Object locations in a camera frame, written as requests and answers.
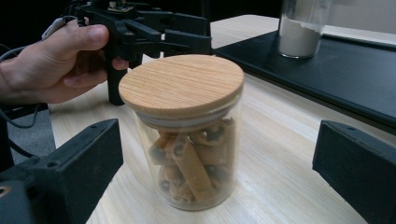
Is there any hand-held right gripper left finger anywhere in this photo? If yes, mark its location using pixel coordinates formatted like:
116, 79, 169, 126
31, 119, 124, 224

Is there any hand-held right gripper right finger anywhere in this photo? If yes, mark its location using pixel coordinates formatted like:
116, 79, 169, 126
312, 120, 396, 224

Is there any glass jar with bamboo lid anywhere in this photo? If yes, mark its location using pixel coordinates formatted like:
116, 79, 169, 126
118, 54, 246, 212

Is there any black metal shelf rack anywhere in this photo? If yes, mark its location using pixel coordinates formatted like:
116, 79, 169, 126
213, 30, 396, 136

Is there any jar of white powder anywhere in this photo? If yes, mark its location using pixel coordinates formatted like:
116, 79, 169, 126
277, 0, 332, 60

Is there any left hand-held gripper cable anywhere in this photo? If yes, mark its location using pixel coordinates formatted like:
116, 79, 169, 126
0, 15, 78, 158

